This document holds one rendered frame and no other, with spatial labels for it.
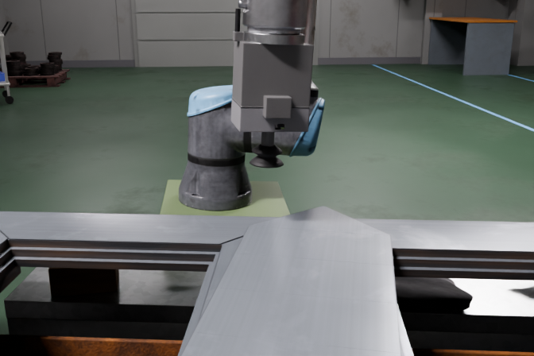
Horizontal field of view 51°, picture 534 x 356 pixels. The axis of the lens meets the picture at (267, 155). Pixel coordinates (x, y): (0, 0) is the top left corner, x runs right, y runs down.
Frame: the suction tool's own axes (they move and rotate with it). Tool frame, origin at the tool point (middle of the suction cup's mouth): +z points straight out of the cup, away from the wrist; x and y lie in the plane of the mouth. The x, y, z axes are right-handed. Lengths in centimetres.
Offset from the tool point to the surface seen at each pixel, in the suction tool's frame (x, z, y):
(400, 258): -11.2, 8.6, 13.9
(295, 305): -20.3, 8.3, -1.4
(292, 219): 0.6, 8.0, 4.0
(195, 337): -23.4, 8.8, -11.3
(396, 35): 866, 23, 434
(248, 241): -5.1, 8.4, -3.0
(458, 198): 211, 85, 168
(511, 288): 3.7, 22.7, 42.3
